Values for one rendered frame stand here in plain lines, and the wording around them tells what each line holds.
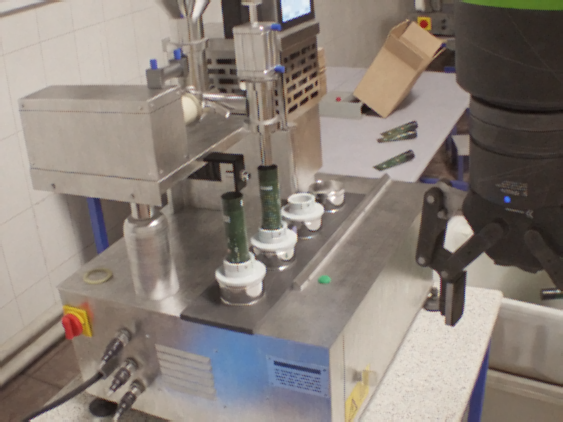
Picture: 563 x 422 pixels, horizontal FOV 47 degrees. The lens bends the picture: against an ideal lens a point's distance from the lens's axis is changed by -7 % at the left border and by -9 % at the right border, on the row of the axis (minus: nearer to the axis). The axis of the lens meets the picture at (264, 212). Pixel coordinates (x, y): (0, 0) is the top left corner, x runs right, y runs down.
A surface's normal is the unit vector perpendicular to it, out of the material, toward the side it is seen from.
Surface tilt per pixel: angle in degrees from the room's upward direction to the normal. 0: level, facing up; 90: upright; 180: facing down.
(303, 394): 90
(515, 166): 90
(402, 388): 0
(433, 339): 0
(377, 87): 90
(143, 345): 90
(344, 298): 0
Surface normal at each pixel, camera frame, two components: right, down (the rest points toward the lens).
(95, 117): -0.44, 0.40
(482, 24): -0.83, 0.29
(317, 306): -0.08, -0.91
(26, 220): 0.89, 0.11
